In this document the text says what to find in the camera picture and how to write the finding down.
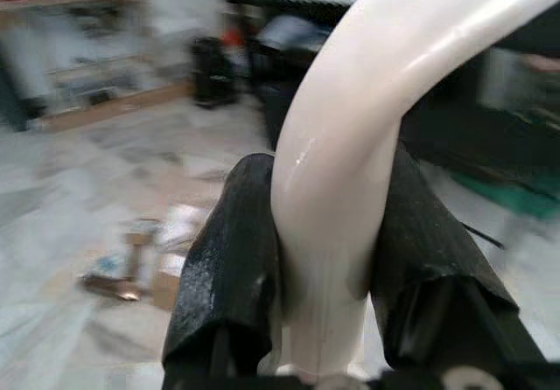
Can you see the brown cardboard piece white label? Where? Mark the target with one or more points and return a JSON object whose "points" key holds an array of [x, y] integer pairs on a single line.
{"points": [[179, 250]]}

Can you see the wooden shelf unit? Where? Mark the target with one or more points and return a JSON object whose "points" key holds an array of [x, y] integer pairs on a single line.
{"points": [[109, 101]]}

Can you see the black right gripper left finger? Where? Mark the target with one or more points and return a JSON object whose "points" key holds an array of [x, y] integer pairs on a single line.
{"points": [[227, 276]]}

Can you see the black bag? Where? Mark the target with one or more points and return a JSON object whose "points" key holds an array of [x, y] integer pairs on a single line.
{"points": [[280, 84]]}

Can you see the red cloth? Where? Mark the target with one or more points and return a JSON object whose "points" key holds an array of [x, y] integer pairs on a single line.
{"points": [[232, 38]]}

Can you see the black bin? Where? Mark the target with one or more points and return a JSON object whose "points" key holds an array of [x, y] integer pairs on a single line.
{"points": [[214, 75]]}

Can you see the green cloth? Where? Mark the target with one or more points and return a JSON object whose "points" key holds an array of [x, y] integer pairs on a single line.
{"points": [[516, 197]]}

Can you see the dark brown wrapper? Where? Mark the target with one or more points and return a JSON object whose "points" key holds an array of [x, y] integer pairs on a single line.
{"points": [[114, 287]]}

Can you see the thin black stand leg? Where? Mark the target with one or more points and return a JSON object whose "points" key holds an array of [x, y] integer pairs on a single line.
{"points": [[483, 236]]}

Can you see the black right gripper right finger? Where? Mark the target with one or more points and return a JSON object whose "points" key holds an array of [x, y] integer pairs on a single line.
{"points": [[429, 276]]}

